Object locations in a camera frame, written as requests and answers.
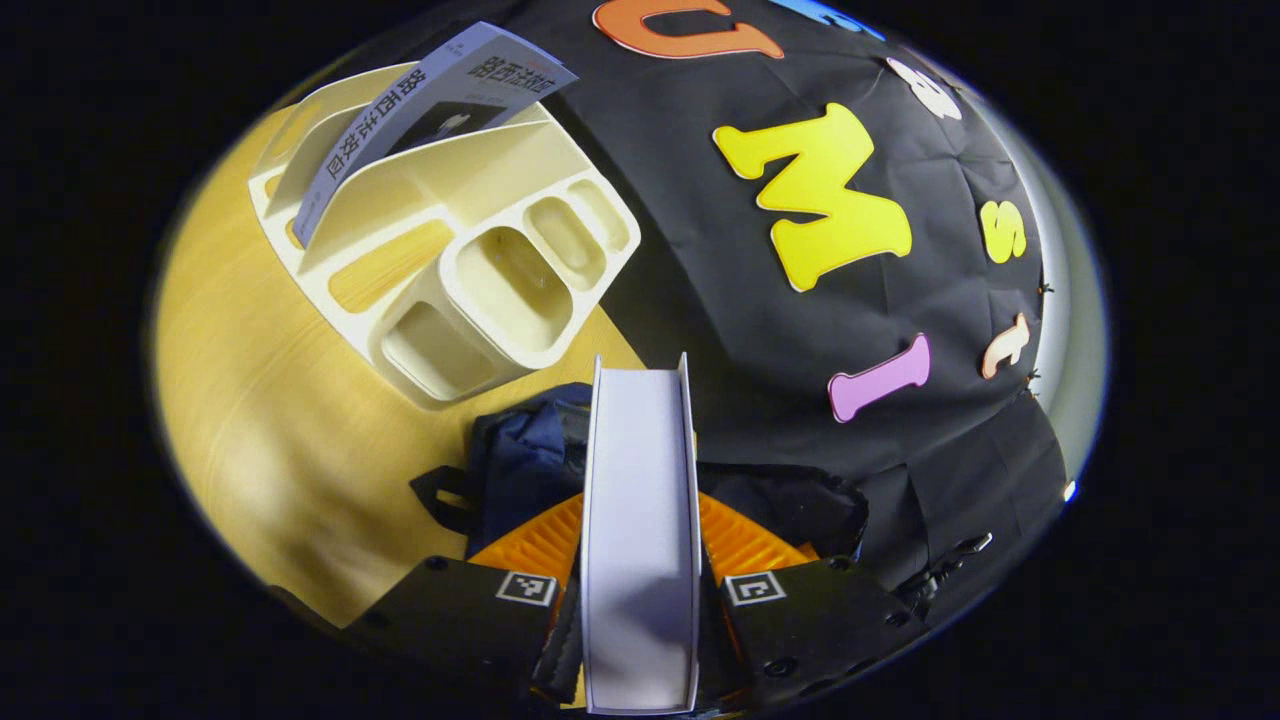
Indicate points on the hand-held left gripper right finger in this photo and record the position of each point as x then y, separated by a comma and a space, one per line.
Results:
810, 620

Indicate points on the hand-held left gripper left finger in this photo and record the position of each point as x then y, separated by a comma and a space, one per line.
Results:
450, 615

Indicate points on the blue schoolbag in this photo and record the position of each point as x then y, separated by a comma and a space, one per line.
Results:
525, 450

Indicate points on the plain white book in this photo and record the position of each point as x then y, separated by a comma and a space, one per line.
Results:
640, 520

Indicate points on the white plastic bookshelf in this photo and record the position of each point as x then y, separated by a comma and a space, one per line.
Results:
490, 200

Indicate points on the grey-blue book with dark cover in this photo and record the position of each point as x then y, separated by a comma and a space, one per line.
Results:
400, 120

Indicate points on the black backdrop cloth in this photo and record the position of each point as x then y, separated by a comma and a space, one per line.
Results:
700, 330

